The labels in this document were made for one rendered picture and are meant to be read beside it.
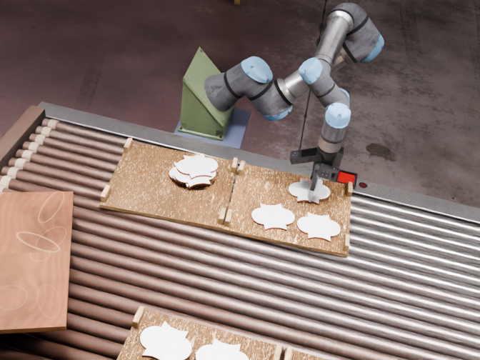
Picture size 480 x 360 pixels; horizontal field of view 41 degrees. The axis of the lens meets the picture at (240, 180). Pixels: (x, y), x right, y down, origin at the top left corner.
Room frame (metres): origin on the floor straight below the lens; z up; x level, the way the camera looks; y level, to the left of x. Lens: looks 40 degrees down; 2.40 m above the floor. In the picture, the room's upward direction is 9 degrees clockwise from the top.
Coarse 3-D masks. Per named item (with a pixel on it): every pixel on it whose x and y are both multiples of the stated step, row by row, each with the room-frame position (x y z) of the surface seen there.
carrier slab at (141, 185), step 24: (144, 144) 1.83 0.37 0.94; (120, 168) 1.68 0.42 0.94; (144, 168) 1.70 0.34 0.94; (168, 168) 1.72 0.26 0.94; (120, 192) 1.56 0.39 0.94; (144, 192) 1.58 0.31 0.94; (168, 192) 1.60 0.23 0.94; (192, 192) 1.62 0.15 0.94; (216, 192) 1.64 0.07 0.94; (168, 216) 1.48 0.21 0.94; (192, 216) 1.50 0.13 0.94; (216, 216) 1.52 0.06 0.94
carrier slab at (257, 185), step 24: (264, 168) 1.81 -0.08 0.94; (240, 192) 1.66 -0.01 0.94; (264, 192) 1.68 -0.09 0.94; (288, 192) 1.70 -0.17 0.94; (336, 192) 1.74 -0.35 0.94; (240, 216) 1.54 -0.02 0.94; (336, 216) 1.61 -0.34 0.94; (264, 240) 1.46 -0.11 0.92; (288, 240) 1.47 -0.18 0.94; (312, 240) 1.48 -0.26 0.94; (336, 240) 1.50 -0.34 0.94
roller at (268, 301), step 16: (80, 256) 1.29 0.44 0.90; (96, 256) 1.29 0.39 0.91; (112, 256) 1.29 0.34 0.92; (144, 272) 1.26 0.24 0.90; (160, 272) 1.27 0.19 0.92; (176, 272) 1.27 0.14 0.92; (208, 288) 1.24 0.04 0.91; (224, 288) 1.24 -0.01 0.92; (240, 288) 1.25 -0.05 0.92; (272, 304) 1.22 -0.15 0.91; (288, 304) 1.22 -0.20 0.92; (304, 304) 1.23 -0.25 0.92; (320, 320) 1.19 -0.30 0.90; (336, 320) 1.19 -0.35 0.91; (352, 320) 1.20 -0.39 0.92; (384, 336) 1.17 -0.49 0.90; (400, 336) 1.17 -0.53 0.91; (416, 336) 1.18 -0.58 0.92; (448, 352) 1.15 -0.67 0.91; (464, 352) 1.15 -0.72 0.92
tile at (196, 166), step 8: (184, 160) 1.73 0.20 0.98; (192, 160) 1.74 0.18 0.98; (200, 160) 1.74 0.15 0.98; (208, 160) 1.75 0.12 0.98; (176, 168) 1.69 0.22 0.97; (184, 168) 1.69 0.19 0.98; (192, 168) 1.70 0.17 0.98; (200, 168) 1.70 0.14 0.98; (208, 168) 1.71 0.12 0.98; (216, 168) 1.72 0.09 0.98; (192, 176) 1.65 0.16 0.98; (200, 176) 1.67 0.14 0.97; (208, 176) 1.67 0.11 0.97
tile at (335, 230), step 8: (304, 216) 1.58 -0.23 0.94; (312, 216) 1.59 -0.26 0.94; (320, 216) 1.59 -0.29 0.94; (328, 216) 1.60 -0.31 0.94; (296, 224) 1.54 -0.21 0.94; (304, 224) 1.54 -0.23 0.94; (312, 224) 1.55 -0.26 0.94; (320, 224) 1.55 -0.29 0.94; (328, 224) 1.56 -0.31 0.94; (336, 224) 1.57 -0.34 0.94; (304, 232) 1.51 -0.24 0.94; (312, 232) 1.51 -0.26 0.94; (320, 232) 1.52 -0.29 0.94; (328, 232) 1.52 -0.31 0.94; (336, 232) 1.53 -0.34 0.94; (328, 240) 1.49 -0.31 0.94
